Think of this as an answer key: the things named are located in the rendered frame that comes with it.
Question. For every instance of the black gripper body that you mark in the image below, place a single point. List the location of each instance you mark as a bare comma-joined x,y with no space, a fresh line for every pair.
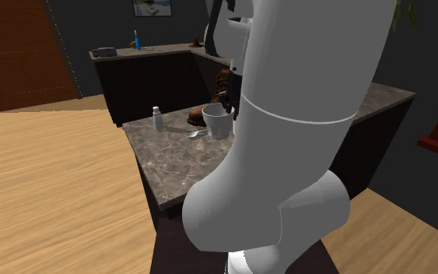
235,89

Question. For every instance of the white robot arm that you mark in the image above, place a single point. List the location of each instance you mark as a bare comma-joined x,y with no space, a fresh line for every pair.
290,151

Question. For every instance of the brown leather boot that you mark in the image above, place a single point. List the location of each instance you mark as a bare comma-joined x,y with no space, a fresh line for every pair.
218,95

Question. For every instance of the white cup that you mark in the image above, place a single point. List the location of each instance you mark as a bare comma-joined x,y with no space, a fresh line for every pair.
218,123

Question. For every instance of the silver spoon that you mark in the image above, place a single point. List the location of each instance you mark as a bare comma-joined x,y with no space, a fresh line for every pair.
194,133

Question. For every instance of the small white bottle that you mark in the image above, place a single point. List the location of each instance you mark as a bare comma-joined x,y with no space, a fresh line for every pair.
158,120

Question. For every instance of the dark cabinet counter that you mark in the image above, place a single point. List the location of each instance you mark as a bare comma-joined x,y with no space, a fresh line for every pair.
146,83

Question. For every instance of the dark robot stand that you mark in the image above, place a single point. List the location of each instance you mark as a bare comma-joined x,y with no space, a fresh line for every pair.
177,254

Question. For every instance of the green plant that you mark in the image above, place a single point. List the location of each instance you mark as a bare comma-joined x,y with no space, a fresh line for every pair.
412,13

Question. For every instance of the brown wooden door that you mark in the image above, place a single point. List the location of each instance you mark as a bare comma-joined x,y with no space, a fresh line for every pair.
17,57

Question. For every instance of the framed wall picture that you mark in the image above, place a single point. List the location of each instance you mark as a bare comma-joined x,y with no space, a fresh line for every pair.
152,7

